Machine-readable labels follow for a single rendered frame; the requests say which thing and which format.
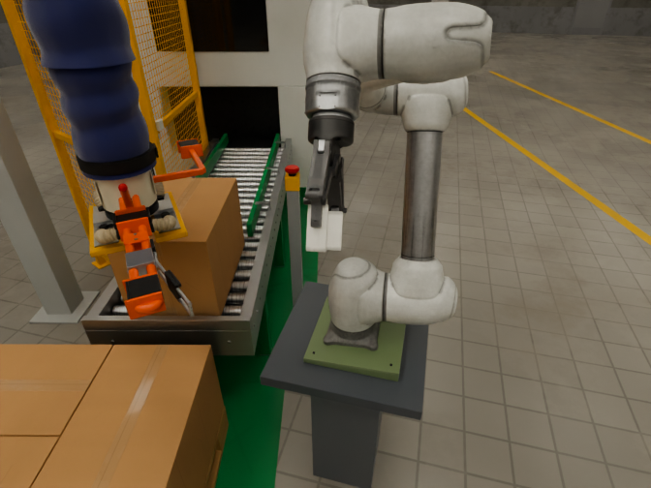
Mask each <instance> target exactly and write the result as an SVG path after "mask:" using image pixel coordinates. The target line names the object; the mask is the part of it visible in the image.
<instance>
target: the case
mask: <svg viewBox="0 0 651 488"><path fill-rule="evenodd" d="M162 183H163V185H164V189H165V190H164V192H171V193H172V195H173V198H174V200H175V203H176V205H177V208H178V210H179V213H180V216H181V218H182V221H183V223H184V226H185V228H186V230H187V233H188V235H187V236H184V237H180V238H176V239H172V240H168V241H163V242H159V243H157V242H156V240H155V236H154V232H152V235H150V236H149V240H150V239H153V241H154V245H155V249H156V252H157V256H158V262H160V263H161V265H162V266H163V267H164V268H165V270H166V271H168V270H170V271H171V272H172V274H173V275H174V276H175V277H176V279H177V280H178V281H179V282H180V284H181V287H179V288H180V289H181V290H182V292H183V293H184V294H185V295H186V297H187V298H188V299H189V301H191V303H192V308H193V313H194V315H195V316H222V313H223V310H224V307H225V304H226V301H227V298H228V295H229V292H230V289H231V285H232V282H233V277H234V274H235V271H236V269H237V266H238V263H239V260H240V257H241V254H242V251H243V248H244V245H245V242H244V234H243V226H242V219H241V211H240V204H239V196H238V189H237V181H236V178H186V177H185V178H179V179H174V180H169V181H163V182H162ZM125 254H126V251H125V250H124V251H120V252H115V253H111V254H108V259H109V262H110V265H111V268H112V271H113V273H114V276H115V279H116V282H117V285H118V287H119V290H120V292H121V295H122V298H123V301H124V304H125V300H128V299H127V294H126V291H125V289H124V286H123V283H122V281H123V280H127V279H130V278H129V273H128V272H127V270H128V269H127V265H126V258H125ZM158 277H159V281H160V285H161V288H162V293H163V296H164V300H165V304H166V308H167V310H165V311H162V312H158V313H155V314H151V315H148V316H190V315H189V313H188V312H187V311H186V309H185V308H184V307H183V305H182V304H181V303H179V302H178V301H177V299H176V298H175V297H174V295H173V294H172V293H171V291H170V290H169V287H168V285H167V284H166V282H165V281H164V280H163V279H162V277H161V276H160V275H159V273H158Z"/></svg>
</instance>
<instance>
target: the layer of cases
mask: <svg viewBox="0 0 651 488"><path fill-rule="evenodd" d="M223 409H224V402H223V398H222V393H221V388H220V384H219V380H218V375H217V371H216V366H215V361H214V357H213V352H212V347H211V345H3V344H0V488H204V486H205V482H206V479H207V474H208V470H209V466H210V462H211V458H212V454H213V450H214V445H215V442H216V438H217V434H218V430H219V426H220V422H221V417H222V413H223Z"/></svg>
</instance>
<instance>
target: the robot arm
mask: <svg viewBox="0 0 651 488"><path fill-rule="evenodd" d="M492 24H493V21H492V18H491V17H490V16H489V15H488V14H487V12H486V11H485V10H483V9H481V8H479V7H476V6H473V5H470V4H465V3H459V2H429V3H416V4H408V5H403V6H399V7H394V8H387V9H378V8H372V7H368V2H367V0H311V2H310V5H309V9H308V13H307V18H306V24H305V30H304V39H303V65H304V69H305V73H306V85H305V90H306V96H305V112H304V113H305V115H306V116H307V118H308V119H310V120H309V124H308V141H309V142H310V143H311V144H313V155H312V161H311V166H310V171H309V176H308V182H307V187H306V192H305V198H303V204H308V213H307V232H306V251H308V252H326V250H332V251H341V244H342V225H343V213H347V208H345V205H344V170H343V169H344V157H341V154H340V148H342V147H347V146H350V145H352V144H353V142H354V133H355V123H354V121H356V120H357V119H358V118H359V110H362V111H365V112H375V113H378V114H383V115H393V116H401V119H402V123H403V128H404V130H405V131H406V132H407V147H406V166H405V186H404V205H403V225H402V244H401V255H400V256H399V257H398V258H397V259H396V260H395V261H394V262H393V264H392V268H391V271H390V273H386V272H383V271H381V270H379V269H377V268H376V266H375V265H374V264H373V263H371V262H370V261H368V260H367V259H362V258H355V257H353V258H347V259H343V260H342V261H340V262H339V263H338V264H337V266H336V267H335V269H334V271H333V273H332V276H331V279H330V283H329V287H328V305H329V311H330V315H331V320H330V324H329V327H328V330H327V334H326V335H325V337H324V344H325V345H327V346H330V345H339V346H347V347H355V348H363V349H368V350H370V351H376V350H377V349H378V341H377V340H378V334H379V328H380V321H390V322H395V323H402V324H417V325H425V324H433V323H438V322H442V321H445V320H448V319H449V318H450V317H452V316H453V315H454V313H455V309H456V304H457V296H458V292H457V287H456V286H455V283H454V281H453V280H452V279H451V278H450V277H447V276H444V271H443V265H442V264H441V263H440V262H439V260H438V259H437V258H435V257H434V254H435V239H436V225H437V209H438V195H439V186H440V171H441V157H442V142H443V132H445V131H446V129H447V128H448V126H449V123H450V120H451V117H452V116H456V115H458V114H459V113H461V112H462V111H463V110H464V108H465V106H467V103H468V92H469V91H468V79H467V77H466V76H468V75H470V74H473V73H475V72H476V71H478V70H480V69H481V68H482V66H483V65H484V64H485V63H486V62H487V61H488V60H489V57H490V47H491V35H492ZM326 199H327V204H328V205H327V204H326Z"/></svg>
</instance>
